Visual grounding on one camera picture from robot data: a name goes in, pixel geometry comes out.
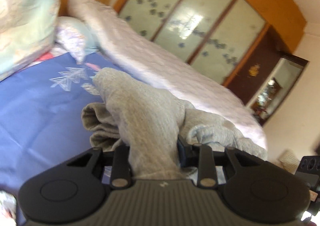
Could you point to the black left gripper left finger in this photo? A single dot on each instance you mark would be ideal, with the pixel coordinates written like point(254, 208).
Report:
point(121, 169)

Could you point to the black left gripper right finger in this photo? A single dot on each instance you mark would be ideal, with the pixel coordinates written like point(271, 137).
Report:
point(199, 156)

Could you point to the beige fleece pants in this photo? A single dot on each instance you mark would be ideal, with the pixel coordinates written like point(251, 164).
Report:
point(150, 120)

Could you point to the blue printed bed sheet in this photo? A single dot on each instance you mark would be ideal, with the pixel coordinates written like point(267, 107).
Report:
point(41, 116)

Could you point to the dark brown wooden door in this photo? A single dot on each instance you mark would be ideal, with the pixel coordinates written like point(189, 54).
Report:
point(252, 75)

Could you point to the wooden wardrobe with glass panels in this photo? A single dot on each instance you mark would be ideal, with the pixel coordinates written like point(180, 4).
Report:
point(217, 37)

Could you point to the pastel patterned pillow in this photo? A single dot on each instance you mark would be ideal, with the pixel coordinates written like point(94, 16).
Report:
point(27, 32)

